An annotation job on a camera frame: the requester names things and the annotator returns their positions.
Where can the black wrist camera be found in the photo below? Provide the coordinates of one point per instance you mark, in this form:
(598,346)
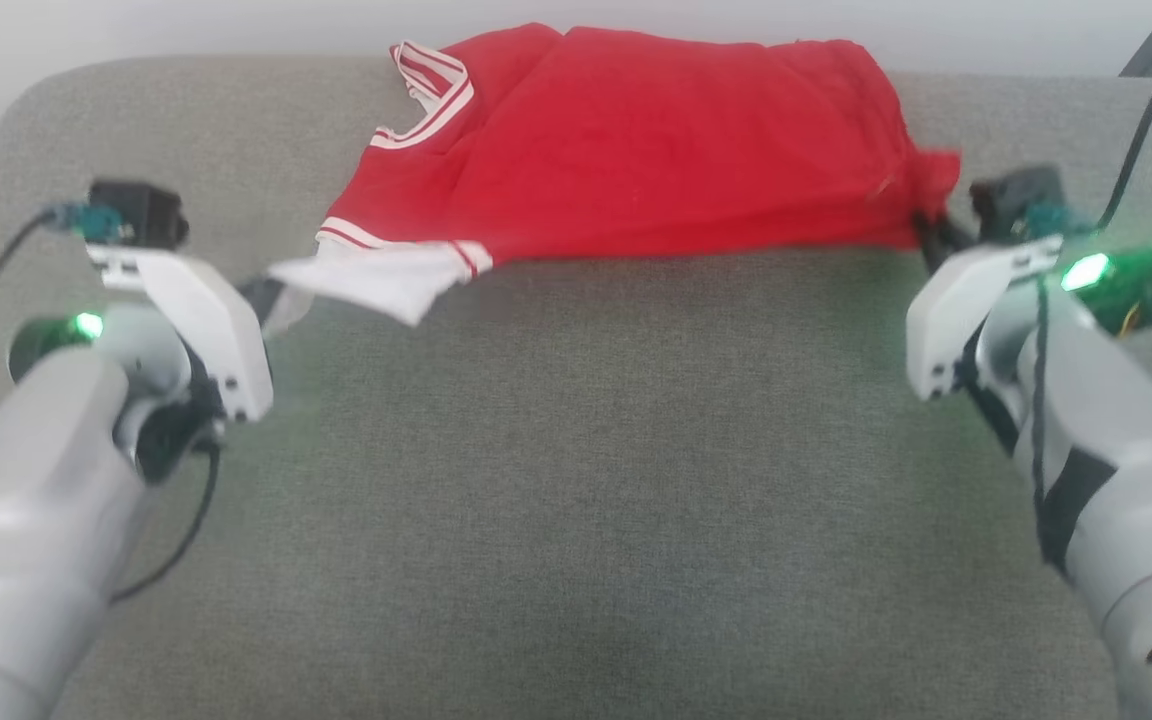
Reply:
(1011,195)
(141,212)

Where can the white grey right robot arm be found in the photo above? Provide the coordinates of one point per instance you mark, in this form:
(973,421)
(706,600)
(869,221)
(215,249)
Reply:
(1126,450)

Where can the grey fabric sofa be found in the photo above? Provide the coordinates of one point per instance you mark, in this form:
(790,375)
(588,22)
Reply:
(576,450)

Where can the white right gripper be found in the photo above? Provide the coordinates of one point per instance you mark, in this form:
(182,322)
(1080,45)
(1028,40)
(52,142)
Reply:
(966,295)

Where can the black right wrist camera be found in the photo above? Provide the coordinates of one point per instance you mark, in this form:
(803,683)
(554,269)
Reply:
(1011,195)

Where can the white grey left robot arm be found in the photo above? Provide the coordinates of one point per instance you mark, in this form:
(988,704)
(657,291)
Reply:
(26,500)

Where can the red and white jersey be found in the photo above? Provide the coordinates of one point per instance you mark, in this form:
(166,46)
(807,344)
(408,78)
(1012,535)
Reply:
(636,150)

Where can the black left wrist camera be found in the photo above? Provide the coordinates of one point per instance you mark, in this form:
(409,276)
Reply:
(141,212)

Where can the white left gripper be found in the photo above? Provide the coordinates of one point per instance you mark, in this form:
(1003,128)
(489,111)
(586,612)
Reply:
(216,320)

